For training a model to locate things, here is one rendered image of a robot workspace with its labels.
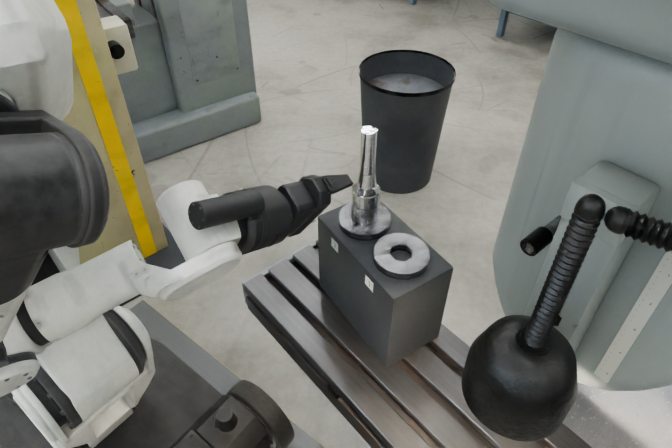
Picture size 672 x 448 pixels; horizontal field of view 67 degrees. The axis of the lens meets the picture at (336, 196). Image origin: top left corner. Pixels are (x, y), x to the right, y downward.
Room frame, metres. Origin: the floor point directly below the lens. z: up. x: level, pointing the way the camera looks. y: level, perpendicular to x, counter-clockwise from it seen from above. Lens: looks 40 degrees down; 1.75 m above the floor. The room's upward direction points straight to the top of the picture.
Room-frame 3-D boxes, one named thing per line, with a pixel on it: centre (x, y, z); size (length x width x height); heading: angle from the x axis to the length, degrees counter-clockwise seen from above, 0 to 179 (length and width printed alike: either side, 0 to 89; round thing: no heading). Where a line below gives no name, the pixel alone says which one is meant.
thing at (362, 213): (0.64, -0.05, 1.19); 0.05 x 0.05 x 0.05
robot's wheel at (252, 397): (0.63, 0.19, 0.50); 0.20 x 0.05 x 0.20; 52
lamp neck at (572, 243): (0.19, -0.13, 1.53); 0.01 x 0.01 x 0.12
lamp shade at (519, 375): (0.19, -0.13, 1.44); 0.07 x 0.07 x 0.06
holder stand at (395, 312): (0.60, -0.08, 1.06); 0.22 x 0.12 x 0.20; 33
